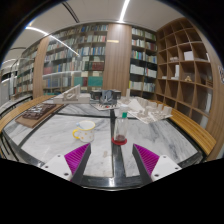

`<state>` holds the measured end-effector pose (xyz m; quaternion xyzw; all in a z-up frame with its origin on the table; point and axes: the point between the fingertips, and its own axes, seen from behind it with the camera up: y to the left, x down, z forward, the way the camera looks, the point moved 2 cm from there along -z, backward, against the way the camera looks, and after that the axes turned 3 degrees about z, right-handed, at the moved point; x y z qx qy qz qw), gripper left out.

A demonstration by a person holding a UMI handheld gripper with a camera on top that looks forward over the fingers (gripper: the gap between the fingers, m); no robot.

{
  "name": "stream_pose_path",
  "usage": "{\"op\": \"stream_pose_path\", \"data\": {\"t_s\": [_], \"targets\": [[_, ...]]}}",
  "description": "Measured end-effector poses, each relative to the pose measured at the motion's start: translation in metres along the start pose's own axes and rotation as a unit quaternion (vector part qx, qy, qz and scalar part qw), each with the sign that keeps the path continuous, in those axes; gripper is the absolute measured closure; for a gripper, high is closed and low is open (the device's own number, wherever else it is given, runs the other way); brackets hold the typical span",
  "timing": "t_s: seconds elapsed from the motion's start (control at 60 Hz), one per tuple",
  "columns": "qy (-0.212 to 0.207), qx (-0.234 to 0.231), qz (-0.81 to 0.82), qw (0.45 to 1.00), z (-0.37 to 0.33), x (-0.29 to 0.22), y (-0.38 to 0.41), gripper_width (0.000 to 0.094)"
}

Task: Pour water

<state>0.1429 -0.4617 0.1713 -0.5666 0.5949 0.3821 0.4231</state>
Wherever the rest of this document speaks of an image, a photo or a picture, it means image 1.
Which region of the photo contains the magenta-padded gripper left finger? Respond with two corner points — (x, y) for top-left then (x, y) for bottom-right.
(40, 143), (92, 185)

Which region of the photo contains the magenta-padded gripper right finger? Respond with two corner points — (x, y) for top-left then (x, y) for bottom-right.
(132, 143), (183, 186)

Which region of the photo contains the clear plastic bottle green label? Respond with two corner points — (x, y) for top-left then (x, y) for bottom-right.
(113, 105), (130, 142)

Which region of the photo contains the curved wooden bench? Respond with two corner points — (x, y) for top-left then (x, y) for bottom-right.
(149, 99), (218, 157)
(0, 94), (54, 134)

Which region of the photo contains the white city block model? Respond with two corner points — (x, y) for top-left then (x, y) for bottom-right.
(119, 88), (174, 125)

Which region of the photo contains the dark model on wooden board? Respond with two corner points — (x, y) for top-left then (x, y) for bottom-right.
(14, 103), (64, 129)

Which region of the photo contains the white sloped building model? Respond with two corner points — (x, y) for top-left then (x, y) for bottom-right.
(53, 84), (92, 105)

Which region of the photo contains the small white site model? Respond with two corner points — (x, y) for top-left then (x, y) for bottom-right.
(90, 101), (121, 112)

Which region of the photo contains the black building model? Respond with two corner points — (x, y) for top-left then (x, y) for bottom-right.
(89, 88), (122, 105)

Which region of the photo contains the wooden cubby shelf unit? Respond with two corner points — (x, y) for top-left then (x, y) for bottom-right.
(154, 16), (224, 134)

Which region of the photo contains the book-filled bookcase behind glass railing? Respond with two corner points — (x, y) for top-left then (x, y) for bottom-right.
(14, 43), (43, 99)

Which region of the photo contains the narrow book-filled bookcase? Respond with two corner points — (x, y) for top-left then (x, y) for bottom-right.
(129, 26), (158, 99)

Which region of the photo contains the wide book-filled bookcase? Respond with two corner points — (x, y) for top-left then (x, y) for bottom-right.
(41, 23), (109, 96)

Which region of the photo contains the curved ceiling light strip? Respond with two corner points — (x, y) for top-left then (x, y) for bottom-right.
(24, 25), (81, 57)

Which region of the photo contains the straight ceiling light strip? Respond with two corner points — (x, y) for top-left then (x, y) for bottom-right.
(118, 0), (131, 24)

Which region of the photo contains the white mug yellow handle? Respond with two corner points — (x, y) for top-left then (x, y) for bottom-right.
(72, 120), (97, 143)

